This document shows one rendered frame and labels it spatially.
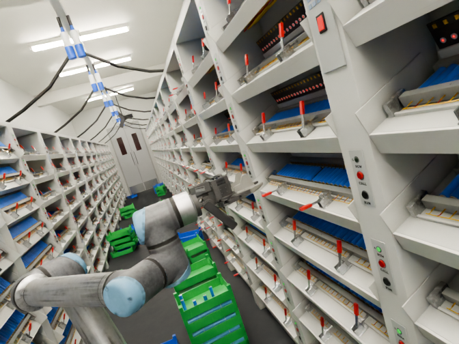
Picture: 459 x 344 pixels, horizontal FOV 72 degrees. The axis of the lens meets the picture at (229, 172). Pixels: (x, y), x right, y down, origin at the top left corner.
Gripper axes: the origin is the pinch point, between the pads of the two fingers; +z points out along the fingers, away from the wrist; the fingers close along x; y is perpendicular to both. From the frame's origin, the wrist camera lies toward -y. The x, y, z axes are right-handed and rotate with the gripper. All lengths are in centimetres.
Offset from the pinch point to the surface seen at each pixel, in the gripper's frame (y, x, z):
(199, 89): 44, 101, 20
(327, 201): -7.9, -14.5, 12.7
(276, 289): -68, 55, 12
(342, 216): -9.7, -23.0, 10.3
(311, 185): -5.6, -4.2, 15.2
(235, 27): 48, 10, 14
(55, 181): 20, 244, -104
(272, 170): -4.0, 29.9, 19.0
